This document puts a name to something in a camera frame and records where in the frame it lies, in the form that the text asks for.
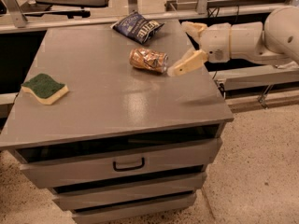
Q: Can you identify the grey drawer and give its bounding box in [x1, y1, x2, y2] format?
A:
[53, 172, 206, 210]
[72, 191, 196, 224]

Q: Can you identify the orange soda can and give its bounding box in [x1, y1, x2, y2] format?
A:
[129, 48, 168, 74]

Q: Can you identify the top drawer with black handle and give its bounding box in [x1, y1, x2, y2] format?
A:
[21, 138, 222, 189]

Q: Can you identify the middle grey drawer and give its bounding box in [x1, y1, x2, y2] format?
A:
[53, 172, 206, 210]

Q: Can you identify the blue chip bag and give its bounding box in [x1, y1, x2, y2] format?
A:
[111, 11, 164, 44]

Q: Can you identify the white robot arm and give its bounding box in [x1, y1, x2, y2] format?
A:
[167, 7, 299, 77]

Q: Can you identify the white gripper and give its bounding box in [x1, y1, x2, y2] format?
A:
[167, 21, 232, 77]

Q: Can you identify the grey drawer cabinet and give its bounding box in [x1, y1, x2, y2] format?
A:
[1, 25, 233, 215]

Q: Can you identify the black hanging cable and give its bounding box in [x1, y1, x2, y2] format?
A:
[206, 6, 241, 25]

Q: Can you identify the green yellow sponge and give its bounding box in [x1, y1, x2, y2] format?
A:
[21, 74, 69, 105]

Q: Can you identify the metal frame rail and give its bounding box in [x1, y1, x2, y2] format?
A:
[1, 0, 298, 34]

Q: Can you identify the bottom grey drawer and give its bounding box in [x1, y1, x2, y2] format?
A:
[72, 191, 196, 224]

